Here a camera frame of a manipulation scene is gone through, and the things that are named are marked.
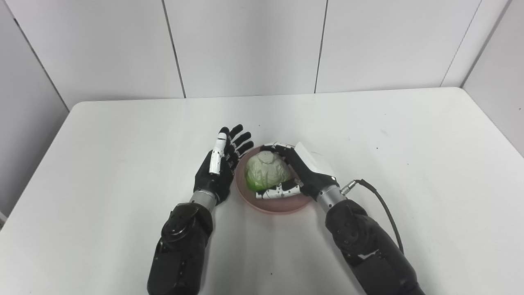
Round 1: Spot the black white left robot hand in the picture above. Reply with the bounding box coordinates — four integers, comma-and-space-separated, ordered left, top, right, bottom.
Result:
193, 124, 254, 206

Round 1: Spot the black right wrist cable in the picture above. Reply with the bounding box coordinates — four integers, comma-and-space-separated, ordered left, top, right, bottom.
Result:
341, 179, 405, 255

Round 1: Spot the green white toy cabbage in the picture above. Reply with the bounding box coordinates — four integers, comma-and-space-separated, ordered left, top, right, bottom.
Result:
244, 151, 292, 193

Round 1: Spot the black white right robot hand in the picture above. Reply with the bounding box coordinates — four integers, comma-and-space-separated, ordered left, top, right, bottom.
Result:
256, 141, 340, 202

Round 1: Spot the pink round plate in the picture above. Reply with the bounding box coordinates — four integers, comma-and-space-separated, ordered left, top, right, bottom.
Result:
235, 143, 314, 214

